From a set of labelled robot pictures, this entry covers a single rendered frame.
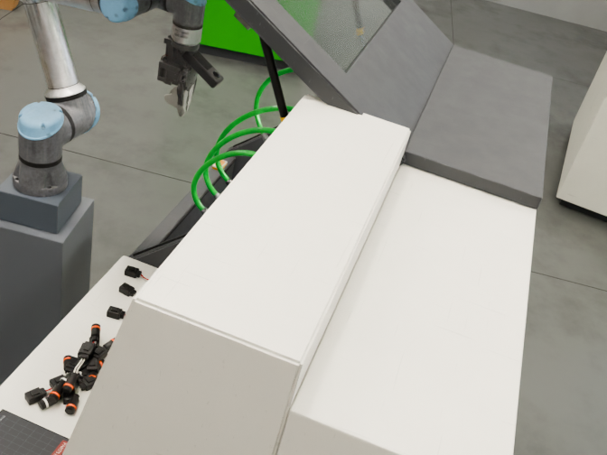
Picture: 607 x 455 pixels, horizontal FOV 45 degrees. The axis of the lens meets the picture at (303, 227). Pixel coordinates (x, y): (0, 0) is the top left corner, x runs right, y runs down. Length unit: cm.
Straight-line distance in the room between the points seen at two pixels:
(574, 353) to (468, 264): 247
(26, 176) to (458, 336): 142
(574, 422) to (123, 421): 254
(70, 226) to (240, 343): 143
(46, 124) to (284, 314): 130
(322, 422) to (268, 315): 15
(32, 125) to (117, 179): 185
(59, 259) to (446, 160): 121
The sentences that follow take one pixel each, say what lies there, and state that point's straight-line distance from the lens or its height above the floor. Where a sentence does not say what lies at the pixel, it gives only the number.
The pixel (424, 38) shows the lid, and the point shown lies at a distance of 199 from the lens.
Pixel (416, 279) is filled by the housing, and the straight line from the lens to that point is 119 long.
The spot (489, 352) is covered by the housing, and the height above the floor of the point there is 147.
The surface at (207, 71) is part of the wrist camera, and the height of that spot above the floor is 136.
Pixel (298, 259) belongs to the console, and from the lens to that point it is 102.
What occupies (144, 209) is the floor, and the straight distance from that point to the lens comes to 372.
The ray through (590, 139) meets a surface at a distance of 461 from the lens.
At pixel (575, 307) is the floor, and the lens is 400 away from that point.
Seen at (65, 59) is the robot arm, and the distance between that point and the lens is 220.
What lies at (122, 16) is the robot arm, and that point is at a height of 150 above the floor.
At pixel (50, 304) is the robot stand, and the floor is 55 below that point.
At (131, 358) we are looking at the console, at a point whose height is 145.
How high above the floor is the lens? 217
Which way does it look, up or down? 35 degrees down
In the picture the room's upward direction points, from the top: 15 degrees clockwise
